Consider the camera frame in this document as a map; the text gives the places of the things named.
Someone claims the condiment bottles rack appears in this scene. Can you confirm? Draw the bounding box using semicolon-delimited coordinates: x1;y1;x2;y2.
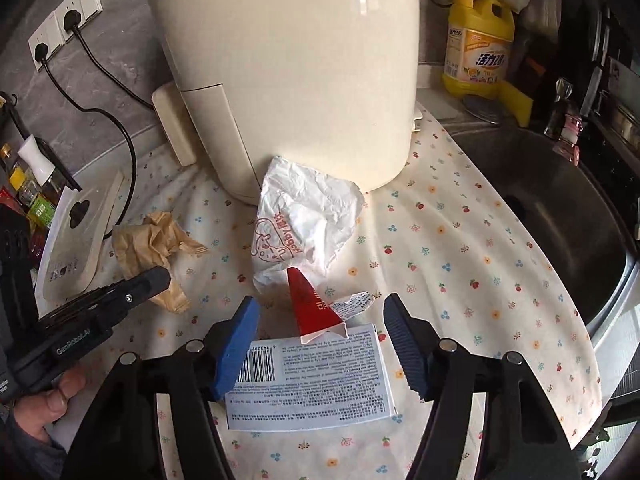
0;135;76;261

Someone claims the white wall socket panel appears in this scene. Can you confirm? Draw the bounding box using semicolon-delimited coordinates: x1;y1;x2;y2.
27;0;103;71

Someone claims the person's left hand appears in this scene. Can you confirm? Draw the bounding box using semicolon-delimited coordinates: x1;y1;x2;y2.
12;366;87;442

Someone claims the yellow dish soap bottle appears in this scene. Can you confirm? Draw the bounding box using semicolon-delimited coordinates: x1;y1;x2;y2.
442;0;516;98

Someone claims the steel sink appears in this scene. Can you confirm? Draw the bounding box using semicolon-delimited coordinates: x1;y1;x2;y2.
442;120;640;331

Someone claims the brown paper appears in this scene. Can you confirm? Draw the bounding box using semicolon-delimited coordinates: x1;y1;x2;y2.
111;211;208;315

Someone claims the black dish rack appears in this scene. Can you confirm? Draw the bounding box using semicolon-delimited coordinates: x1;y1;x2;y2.
550;0;640;171

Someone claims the torn printed wrapper piece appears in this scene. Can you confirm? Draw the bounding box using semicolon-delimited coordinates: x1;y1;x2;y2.
330;290;376;322

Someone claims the cream flat appliance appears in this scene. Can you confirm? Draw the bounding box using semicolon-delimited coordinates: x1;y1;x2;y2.
35;170;126;303

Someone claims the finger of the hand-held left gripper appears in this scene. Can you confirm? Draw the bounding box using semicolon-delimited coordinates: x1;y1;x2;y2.
37;266;172;333
0;205;32;333

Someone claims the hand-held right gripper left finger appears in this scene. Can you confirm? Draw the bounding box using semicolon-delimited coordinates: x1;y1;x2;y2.
75;296;261;480

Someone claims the small pink bottle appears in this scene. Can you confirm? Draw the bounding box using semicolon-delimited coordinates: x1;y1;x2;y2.
545;77;583;166

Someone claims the person's left forearm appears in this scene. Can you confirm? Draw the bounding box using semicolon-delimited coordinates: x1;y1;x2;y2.
0;410;68;480

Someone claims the black power cable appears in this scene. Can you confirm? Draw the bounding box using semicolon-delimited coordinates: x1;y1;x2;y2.
62;10;153;110
35;42;138;238

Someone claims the floral tablecloth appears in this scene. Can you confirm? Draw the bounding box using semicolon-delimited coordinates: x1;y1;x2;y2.
50;105;601;480

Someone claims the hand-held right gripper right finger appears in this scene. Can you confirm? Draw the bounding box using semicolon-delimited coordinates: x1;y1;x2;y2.
382;292;571;480

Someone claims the cream air fryer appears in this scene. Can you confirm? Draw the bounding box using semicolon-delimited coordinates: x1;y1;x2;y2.
145;0;423;206

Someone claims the small cardboard box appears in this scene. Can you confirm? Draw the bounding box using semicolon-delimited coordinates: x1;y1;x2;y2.
225;267;401;433

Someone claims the white printed paper bag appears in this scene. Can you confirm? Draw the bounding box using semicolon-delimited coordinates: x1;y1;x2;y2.
252;156;365;293

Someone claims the yellow sponge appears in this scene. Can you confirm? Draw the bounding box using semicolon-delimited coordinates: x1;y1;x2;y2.
495;80;533;128

